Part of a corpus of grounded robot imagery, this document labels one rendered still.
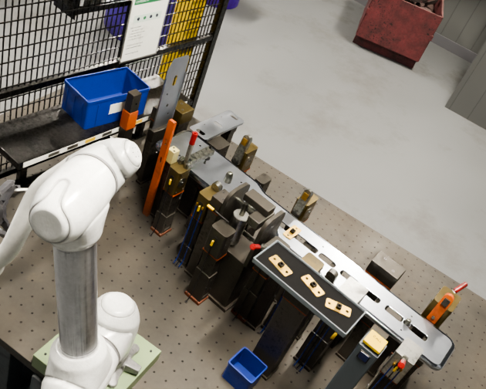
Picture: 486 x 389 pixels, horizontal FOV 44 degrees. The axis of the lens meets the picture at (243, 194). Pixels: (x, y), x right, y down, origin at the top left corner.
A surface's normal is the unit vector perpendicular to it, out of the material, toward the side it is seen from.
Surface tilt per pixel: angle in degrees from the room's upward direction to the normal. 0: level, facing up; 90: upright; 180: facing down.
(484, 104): 90
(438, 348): 0
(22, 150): 0
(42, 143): 0
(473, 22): 90
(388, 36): 90
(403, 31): 90
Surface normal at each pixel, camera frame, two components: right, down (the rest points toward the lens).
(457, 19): -0.48, 0.44
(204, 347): 0.30, -0.72
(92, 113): 0.68, 0.62
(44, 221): -0.26, 0.44
